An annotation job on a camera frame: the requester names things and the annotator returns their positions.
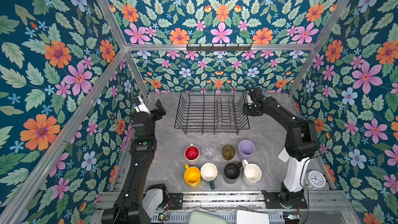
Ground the black wall hook rail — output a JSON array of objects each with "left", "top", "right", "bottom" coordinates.
[{"left": 186, "top": 44, "right": 252, "bottom": 52}]

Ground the aluminium front rail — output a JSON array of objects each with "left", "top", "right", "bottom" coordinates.
[{"left": 96, "top": 190, "right": 352, "bottom": 212}]

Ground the white analog clock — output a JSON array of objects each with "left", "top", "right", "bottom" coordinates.
[{"left": 304, "top": 170, "right": 326, "bottom": 190}]

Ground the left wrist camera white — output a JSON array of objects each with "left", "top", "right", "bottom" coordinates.
[{"left": 132, "top": 96, "right": 150, "bottom": 114}]

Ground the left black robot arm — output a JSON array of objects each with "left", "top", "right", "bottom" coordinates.
[{"left": 101, "top": 97, "right": 167, "bottom": 224}]

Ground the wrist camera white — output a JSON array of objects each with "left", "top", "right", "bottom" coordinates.
[
  {"left": 132, "top": 96, "right": 150, "bottom": 114},
  {"left": 246, "top": 91, "right": 253, "bottom": 105}
]

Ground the pale green tray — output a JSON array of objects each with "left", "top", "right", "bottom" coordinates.
[{"left": 187, "top": 211, "right": 227, "bottom": 224}]

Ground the clear glass cup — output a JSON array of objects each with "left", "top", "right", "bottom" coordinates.
[{"left": 203, "top": 144, "right": 216, "bottom": 160}]

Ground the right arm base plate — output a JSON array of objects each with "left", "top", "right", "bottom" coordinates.
[{"left": 261, "top": 189, "right": 308, "bottom": 209}]

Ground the yellow mug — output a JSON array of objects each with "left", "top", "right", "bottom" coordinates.
[{"left": 184, "top": 164, "right": 202, "bottom": 188}]

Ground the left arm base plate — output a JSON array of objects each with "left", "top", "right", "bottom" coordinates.
[{"left": 155, "top": 192, "right": 184, "bottom": 210}]

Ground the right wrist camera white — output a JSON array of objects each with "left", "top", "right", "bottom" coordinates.
[{"left": 246, "top": 91, "right": 253, "bottom": 105}]

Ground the black mug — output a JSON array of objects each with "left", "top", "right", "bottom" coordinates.
[{"left": 223, "top": 162, "right": 242, "bottom": 185}]

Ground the lilac plastic cup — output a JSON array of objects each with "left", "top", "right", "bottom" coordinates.
[{"left": 238, "top": 140, "right": 256, "bottom": 160}]

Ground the white box front edge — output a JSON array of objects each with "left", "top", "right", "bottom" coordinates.
[{"left": 236, "top": 210, "right": 270, "bottom": 224}]

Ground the olive tinted glass cup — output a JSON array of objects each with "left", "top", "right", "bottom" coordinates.
[{"left": 222, "top": 145, "right": 235, "bottom": 161}]

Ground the white mug red inside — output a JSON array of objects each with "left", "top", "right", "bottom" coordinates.
[{"left": 184, "top": 144, "right": 200, "bottom": 166}]

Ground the white fluted mug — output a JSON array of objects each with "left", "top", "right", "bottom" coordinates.
[{"left": 242, "top": 159, "right": 262, "bottom": 185}]

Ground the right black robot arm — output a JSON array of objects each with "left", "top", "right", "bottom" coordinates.
[{"left": 243, "top": 87, "right": 319, "bottom": 208}]

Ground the cream mug green handle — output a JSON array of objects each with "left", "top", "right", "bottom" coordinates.
[{"left": 200, "top": 163, "right": 218, "bottom": 190}]

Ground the black wire dish rack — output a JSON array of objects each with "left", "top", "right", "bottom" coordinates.
[{"left": 174, "top": 90, "right": 250, "bottom": 134}]

